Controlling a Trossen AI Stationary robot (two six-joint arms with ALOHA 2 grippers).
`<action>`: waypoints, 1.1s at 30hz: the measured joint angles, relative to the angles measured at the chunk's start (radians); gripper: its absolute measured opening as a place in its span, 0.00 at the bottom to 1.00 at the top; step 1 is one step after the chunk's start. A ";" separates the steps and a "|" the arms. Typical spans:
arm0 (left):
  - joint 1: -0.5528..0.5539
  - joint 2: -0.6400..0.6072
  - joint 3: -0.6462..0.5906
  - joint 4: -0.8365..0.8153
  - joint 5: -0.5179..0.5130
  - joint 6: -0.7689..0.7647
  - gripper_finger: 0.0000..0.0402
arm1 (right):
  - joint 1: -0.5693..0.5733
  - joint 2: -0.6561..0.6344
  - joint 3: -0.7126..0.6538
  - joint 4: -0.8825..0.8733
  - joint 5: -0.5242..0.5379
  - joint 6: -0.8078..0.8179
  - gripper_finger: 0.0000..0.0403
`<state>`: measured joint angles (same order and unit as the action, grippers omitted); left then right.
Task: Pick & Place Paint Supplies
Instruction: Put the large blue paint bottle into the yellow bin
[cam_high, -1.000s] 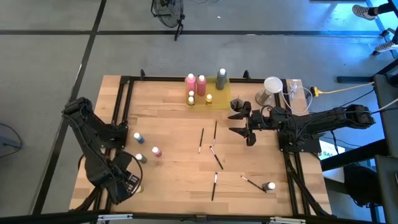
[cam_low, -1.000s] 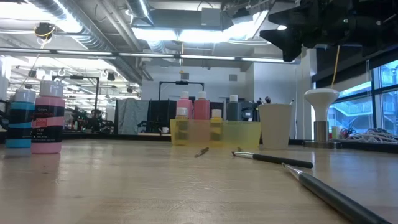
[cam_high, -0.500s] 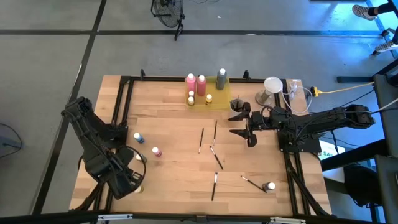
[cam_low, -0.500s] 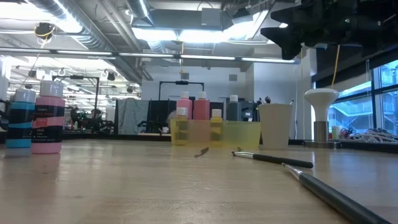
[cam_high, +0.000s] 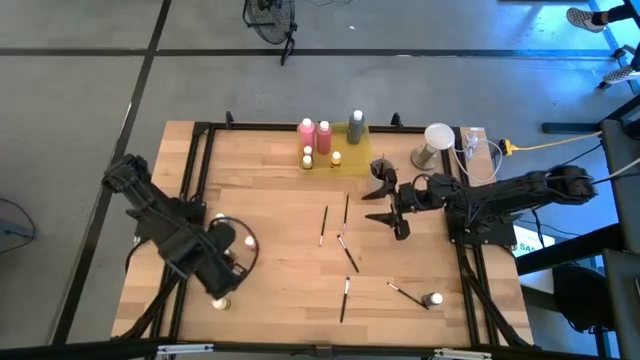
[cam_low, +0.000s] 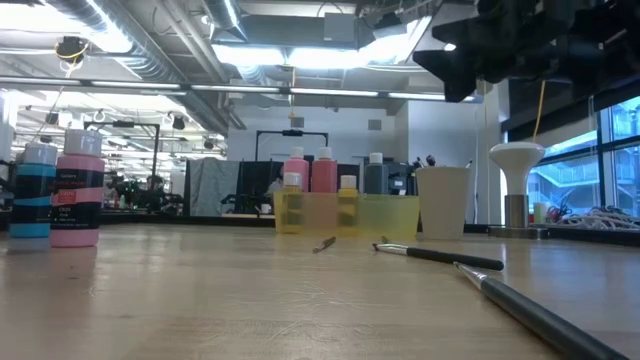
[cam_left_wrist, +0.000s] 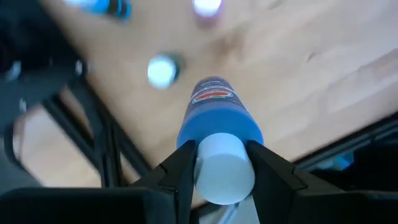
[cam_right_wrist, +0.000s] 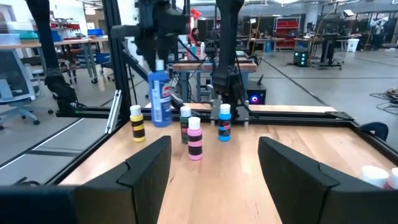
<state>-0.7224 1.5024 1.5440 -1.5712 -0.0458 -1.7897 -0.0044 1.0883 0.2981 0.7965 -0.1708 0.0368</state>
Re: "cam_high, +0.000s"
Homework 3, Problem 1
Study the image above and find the black floor fan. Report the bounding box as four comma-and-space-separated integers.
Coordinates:
242, 0, 299, 67

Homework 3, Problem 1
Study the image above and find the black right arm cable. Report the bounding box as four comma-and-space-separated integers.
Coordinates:
408, 172, 437, 201

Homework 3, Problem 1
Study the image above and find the white dome table lamp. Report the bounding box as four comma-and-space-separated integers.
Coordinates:
410, 122, 457, 172

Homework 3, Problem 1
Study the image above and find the beige plastic cup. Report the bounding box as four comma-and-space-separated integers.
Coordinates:
368, 156, 399, 190

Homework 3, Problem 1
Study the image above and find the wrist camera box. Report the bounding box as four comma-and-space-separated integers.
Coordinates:
207, 223, 237, 254
412, 182, 437, 212

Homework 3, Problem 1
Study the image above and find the black table frame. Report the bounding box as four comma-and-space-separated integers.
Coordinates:
112, 110, 534, 360

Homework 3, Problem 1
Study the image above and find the large red paint bottle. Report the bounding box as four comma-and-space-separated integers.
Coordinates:
315, 120, 333, 156

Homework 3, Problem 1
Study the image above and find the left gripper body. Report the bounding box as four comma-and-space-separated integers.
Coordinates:
197, 257, 250, 301

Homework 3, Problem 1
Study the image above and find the yellow translucent plastic bin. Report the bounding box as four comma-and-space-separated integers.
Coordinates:
296, 121, 374, 178

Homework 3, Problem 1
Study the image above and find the grey floor object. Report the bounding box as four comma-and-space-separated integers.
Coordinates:
0, 219, 36, 241

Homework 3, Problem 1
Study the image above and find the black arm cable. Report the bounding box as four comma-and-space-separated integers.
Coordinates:
219, 215, 261, 281
408, 172, 437, 201

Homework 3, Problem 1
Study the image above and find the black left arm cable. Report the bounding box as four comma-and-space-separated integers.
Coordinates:
219, 215, 261, 281

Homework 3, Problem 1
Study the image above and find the large grey paint bottle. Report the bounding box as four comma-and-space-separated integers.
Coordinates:
346, 109, 367, 146

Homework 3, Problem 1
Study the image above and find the black metal beam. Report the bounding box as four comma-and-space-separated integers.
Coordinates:
514, 222, 626, 276
541, 94, 640, 135

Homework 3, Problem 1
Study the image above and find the silver frame bracket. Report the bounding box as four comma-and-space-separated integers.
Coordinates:
432, 348, 494, 360
156, 343, 215, 357

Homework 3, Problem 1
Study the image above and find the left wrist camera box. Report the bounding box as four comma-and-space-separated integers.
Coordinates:
207, 223, 237, 254

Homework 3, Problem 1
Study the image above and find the grey side desk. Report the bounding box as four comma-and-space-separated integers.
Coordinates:
599, 117, 640, 241

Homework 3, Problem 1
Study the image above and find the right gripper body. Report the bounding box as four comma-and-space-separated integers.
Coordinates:
383, 168, 437, 241

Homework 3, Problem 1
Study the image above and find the angled bristle paintbrush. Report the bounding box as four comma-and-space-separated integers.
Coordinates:
336, 234, 361, 274

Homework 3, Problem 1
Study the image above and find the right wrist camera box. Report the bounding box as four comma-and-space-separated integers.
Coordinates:
412, 182, 437, 212

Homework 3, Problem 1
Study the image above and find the black office chair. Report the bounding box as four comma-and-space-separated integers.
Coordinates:
552, 263, 617, 334

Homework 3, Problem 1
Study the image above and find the green white sign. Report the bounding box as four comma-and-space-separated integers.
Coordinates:
513, 224, 556, 259

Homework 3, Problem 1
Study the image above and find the person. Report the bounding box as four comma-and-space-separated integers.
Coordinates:
566, 0, 640, 91

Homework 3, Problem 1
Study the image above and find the thin dark paintbrush silver ferrule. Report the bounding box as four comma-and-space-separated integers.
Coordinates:
386, 281, 430, 311

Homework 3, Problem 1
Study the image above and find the yellow hanging power cord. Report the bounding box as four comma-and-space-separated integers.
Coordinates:
502, 130, 604, 154

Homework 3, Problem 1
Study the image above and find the large pink paint bottle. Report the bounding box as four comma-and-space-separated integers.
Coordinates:
297, 117, 316, 150

